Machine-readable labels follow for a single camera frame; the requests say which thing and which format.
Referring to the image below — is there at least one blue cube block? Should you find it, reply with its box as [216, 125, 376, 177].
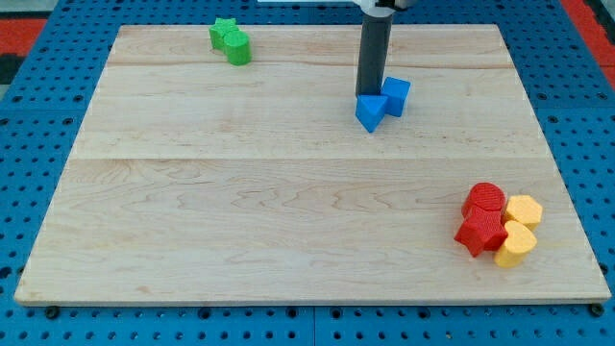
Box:
[381, 77, 411, 117]

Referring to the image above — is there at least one green star block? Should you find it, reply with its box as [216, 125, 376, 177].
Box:
[209, 17, 238, 50]

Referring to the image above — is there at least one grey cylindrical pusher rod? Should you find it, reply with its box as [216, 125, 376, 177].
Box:
[356, 14, 393, 96]

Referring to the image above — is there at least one yellow heart block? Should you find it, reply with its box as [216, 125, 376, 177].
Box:
[493, 220, 537, 268]

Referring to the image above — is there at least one green cylinder block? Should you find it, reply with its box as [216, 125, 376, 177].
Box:
[223, 31, 252, 65]

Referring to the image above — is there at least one red cylinder block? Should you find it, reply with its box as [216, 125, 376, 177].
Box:
[461, 182, 505, 216]

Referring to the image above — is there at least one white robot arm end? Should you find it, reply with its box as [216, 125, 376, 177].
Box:
[352, 0, 417, 17]

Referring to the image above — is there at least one yellow hexagon block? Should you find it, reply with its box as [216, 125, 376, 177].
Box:
[502, 195, 544, 231]

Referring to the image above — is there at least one light wooden board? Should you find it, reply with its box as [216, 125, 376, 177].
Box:
[14, 24, 611, 307]

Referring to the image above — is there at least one red star block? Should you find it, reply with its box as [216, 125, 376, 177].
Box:
[454, 207, 508, 258]

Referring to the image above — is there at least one blue triangle block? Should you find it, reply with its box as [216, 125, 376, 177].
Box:
[355, 94, 388, 133]

